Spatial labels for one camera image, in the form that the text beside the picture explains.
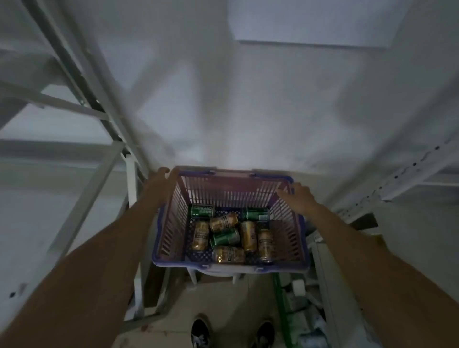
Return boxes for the person's right hand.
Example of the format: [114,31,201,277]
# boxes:
[276,183,323,219]

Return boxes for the person's left hand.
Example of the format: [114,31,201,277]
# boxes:
[143,166,182,216]

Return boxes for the pink and purple plastic basket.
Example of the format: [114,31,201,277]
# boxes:
[151,165,311,275]

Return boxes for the person's left forearm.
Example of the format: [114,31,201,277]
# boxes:
[0,199,165,348]

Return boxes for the person's right forearm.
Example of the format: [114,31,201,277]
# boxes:
[303,204,459,348]

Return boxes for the person's black right shoe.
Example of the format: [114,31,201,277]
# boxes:
[251,320,277,348]

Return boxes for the person's black shoe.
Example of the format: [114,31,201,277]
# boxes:
[190,315,212,348]
[251,320,277,348]

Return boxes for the person's black left shoe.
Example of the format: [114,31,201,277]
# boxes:
[190,315,212,348]

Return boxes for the white plastic stool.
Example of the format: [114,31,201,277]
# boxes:
[188,267,246,286]

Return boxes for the green metal frame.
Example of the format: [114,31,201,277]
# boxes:
[272,274,293,348]

